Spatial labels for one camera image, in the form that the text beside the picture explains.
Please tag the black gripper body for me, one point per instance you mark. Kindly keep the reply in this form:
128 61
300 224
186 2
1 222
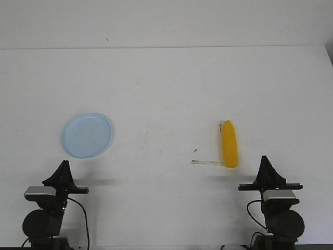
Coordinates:
256 187
63 192

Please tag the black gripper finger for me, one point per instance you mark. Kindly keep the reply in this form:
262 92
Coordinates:
261 176
56 178
68 176
273 175

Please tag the yellow corn cob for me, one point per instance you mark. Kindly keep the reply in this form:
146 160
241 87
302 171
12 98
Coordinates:
229 144

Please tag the light blue round plate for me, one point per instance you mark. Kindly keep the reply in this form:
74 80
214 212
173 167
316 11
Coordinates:
86 135

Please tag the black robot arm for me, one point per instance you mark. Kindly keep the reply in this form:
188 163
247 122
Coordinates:
283 225
42 226

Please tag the strip of tape on table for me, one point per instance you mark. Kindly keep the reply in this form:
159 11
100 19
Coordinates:
200 162

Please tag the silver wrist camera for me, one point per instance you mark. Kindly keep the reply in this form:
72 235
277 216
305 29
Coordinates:
278 194
40 191

